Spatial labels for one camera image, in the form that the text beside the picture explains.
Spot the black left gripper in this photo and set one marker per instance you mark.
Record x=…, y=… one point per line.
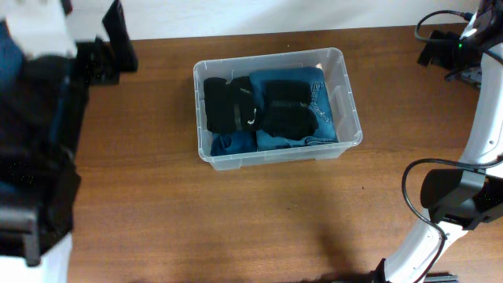
x=102, y=55

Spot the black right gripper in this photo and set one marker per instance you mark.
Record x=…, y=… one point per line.
x=447, y=42

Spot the large black garment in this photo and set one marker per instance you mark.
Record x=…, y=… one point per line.
x=230, y=107

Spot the blue jeans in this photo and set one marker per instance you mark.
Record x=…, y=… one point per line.
x=325, y=133

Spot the teal blue garment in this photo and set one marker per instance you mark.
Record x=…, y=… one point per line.
x=235, y=143

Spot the small black garment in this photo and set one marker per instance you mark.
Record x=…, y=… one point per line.
x=287, y=113

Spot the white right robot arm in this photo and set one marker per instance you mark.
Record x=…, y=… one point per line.
x=458, y=195

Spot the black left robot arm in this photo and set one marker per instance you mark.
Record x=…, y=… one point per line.
x=46, y=76

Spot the clear plastic storage bin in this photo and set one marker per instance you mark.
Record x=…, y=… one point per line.
x=341, y=101

